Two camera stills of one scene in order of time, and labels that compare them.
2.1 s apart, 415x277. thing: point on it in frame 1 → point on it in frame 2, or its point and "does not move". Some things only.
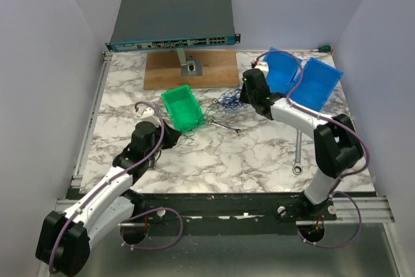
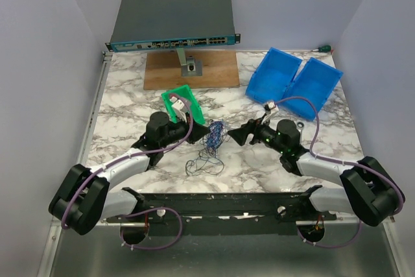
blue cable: x=232 y=98 → x=216 y=135
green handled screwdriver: x=323 y=48 does not move
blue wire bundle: x=213 y=114 → x=207 y=161
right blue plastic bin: x=318 y=82 does not move
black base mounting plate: x=225 y=214 does not move
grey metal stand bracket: x=189 y=66 does not move
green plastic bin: x=185 y=111 does not move
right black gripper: x=244 y=99 → x=253 y=127
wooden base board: x=163 y=70 does not move
